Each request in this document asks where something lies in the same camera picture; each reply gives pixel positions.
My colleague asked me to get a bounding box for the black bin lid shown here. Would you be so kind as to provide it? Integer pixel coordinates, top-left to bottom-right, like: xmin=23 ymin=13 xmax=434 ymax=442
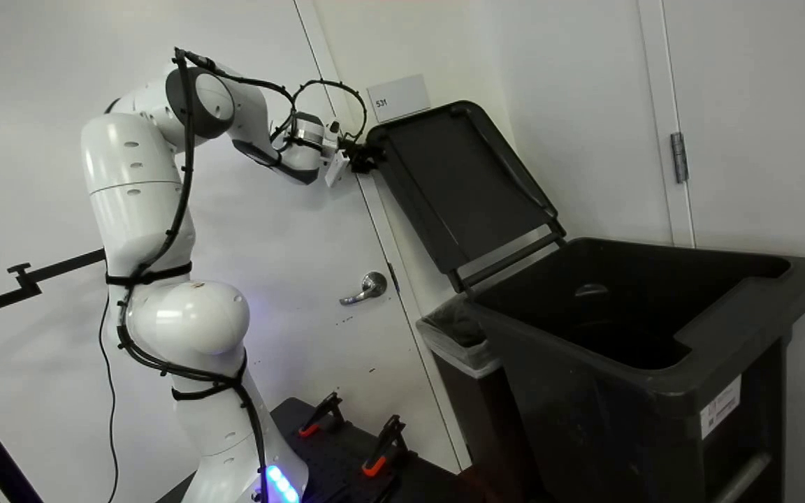
xmin=363 ymin=97 xmax=569 ymax=294

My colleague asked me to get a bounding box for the grey door hinge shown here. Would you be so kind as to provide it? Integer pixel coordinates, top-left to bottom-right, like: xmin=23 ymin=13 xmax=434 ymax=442
xmin=669 ymin=131 xmax=690 ymax=187

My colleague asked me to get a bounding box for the white wall sign plate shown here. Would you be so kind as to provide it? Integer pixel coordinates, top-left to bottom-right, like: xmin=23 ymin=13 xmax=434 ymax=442
xmin=363 ymin=76 xmax=434 ymax=124

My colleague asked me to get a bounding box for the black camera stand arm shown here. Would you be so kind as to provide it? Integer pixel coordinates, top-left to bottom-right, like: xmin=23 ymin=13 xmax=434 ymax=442
xmin=0 ymin=247 xmax=109 ymax=328

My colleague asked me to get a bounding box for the thin black hanging cable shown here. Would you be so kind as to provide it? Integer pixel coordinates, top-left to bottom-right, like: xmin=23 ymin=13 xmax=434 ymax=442
xmin=95 ymin=294 xmax=123 ymax=503

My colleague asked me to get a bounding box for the large black trash bin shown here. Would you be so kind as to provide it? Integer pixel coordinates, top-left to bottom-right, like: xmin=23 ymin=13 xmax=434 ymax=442
xmin=461 ymin=234 xmax=805 ymax=503

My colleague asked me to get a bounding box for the small bin with grey rim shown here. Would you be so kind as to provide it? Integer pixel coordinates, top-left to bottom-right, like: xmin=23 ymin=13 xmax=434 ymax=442
xmin=416 ymin=296 xmax=521 ymax=503

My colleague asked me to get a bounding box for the silver door lever handle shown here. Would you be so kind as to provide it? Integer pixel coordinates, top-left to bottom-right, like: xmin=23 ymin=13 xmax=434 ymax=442
xmin=338 ymin=268 xmax=391 ymax=310

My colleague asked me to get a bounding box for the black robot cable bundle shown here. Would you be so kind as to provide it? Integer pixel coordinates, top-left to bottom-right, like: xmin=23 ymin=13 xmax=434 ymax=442
xmin=105 ymin=46 xmax=369 ymax=503

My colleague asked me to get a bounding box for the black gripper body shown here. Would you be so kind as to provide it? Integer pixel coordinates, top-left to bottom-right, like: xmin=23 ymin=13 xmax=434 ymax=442
xmin=338 ymin=136 xmax=381 ymax=178

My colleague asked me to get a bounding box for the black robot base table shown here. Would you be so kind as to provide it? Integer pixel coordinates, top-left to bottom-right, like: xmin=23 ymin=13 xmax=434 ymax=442
xmin=155 ymin=396 xmax=503 ymax=503

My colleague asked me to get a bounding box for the black clamp with orange handle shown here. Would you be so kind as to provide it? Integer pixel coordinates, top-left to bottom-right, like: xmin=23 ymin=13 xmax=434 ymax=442
xmin=296 ymin=391 xmax=348 ymax=442
xmin=359 ymin=414 xmax=415 ymax=484

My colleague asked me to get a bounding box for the white label on bin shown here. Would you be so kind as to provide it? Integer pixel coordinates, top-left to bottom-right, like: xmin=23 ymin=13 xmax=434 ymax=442
xmin=697 ymin=375 xmax=743 ymax=442

